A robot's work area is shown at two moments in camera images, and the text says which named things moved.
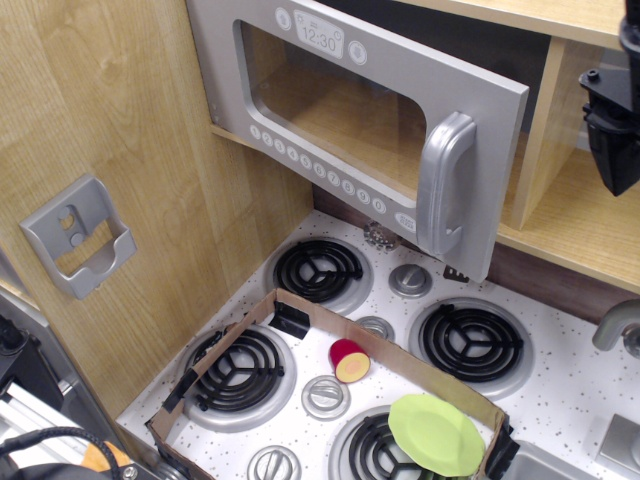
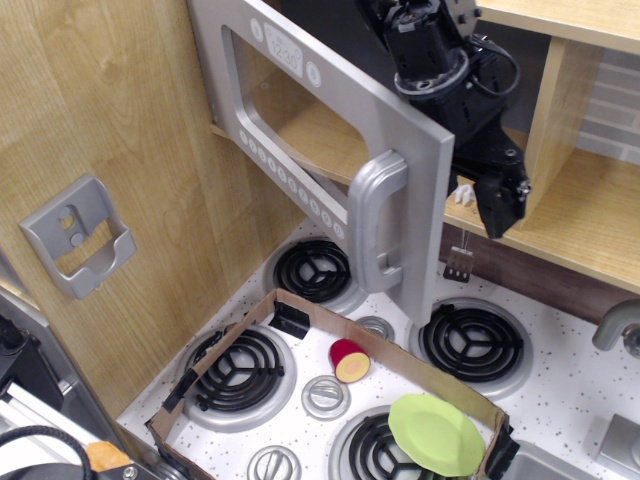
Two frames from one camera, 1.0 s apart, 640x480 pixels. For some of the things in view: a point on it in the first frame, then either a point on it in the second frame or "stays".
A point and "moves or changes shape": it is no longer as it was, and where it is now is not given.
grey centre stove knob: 325,398 stays
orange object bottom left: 95,459 stays
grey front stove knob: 276,462 stays
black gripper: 612,110 to 464,94
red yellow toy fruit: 351,363 stays
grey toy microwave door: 419,141 moves or changes shape
